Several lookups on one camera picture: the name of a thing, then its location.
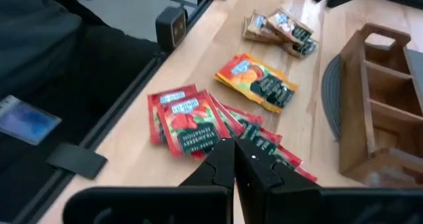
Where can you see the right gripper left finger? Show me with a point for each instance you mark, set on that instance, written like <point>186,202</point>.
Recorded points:
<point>211,174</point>

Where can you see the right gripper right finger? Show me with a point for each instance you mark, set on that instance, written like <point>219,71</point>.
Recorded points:
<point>257,177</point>

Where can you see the red strawberry tea bag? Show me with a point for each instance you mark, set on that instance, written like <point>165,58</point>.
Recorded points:
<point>191,125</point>
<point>228,120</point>
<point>305,175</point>
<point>291,158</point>
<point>269,141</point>
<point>251,123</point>
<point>153,118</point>

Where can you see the wooden three-compartment tea box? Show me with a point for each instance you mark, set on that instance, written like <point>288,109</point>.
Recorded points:
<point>352,118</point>

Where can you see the grey round mat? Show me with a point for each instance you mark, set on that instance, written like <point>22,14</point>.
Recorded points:
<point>330,95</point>

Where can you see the blue screen phone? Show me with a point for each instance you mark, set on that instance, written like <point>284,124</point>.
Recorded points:
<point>26,120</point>

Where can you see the person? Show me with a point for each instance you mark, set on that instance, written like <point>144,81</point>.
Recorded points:
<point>39,45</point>

